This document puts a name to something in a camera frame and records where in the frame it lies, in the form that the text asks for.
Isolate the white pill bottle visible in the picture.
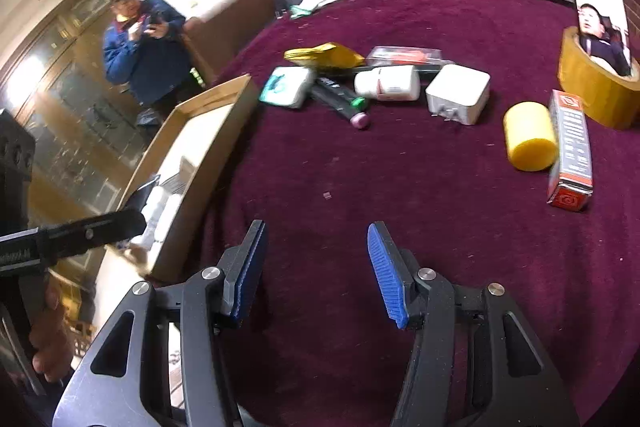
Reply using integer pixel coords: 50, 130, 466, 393
354, 66, 422, 102

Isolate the brown tape roll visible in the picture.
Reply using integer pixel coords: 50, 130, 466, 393
557, 26, 640, 130

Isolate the brown cardboard box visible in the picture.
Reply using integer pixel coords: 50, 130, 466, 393
117, 74, 258, 285

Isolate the white power adapter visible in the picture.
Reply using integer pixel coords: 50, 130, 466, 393
425, 64, 491, 126

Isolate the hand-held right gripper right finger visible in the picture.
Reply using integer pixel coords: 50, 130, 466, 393
367, 221, 581, 427

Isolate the white chair cover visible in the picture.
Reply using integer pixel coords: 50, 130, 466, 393
197, 0, 246, 25

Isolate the white packet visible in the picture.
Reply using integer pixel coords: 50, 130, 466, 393
141, 186, 187, 258

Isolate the black marker with pink cap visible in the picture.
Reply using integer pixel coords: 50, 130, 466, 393
311, 77, 372, 130

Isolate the white and teal tissue pack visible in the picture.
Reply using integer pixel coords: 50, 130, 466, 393
258, 67, 317, 109

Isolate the yellow foam cylinder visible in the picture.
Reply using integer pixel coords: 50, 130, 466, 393
502, 102, 558, 172

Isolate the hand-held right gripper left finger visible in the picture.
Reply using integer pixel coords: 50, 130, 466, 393
52, 219, 268, 427

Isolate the red and grey carton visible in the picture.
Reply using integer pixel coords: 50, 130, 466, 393
546, 89, 596, 212

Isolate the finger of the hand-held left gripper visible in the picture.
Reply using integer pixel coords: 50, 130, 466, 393
47, 208, 147, 265
120, 176, 161, 212

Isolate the brown upholstered chair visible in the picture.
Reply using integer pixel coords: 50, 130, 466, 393
182, 0, 278, 88

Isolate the person's left hand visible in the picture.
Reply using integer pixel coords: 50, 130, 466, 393
28, 278, 77, 384

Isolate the clear package with red parts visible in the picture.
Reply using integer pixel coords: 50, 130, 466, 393
366, 46, 443, 68

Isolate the yellow zigzag-edged packet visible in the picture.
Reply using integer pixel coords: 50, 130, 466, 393
284, 42, 366, 68

